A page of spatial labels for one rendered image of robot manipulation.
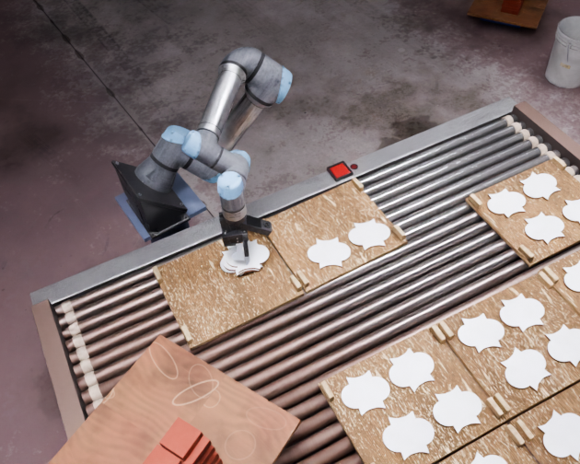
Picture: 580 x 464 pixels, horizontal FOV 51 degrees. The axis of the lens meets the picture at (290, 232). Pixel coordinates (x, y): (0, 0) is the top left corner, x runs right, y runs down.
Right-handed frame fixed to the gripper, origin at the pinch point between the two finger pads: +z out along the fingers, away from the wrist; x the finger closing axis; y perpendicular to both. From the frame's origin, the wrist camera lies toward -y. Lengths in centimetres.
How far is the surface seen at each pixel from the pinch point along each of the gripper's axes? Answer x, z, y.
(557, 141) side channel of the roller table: -35, 2, -126
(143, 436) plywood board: 61, -4, 34
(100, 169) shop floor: -158, 97, 86
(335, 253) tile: 3.1, 3.7, -29.9
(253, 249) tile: -1.0, 0.5, -2.1
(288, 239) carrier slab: -6.6, 4.5, -14.8
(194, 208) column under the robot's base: -33.9, 11.0, 18.5
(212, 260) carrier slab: -2.5, 4.9, 12.6
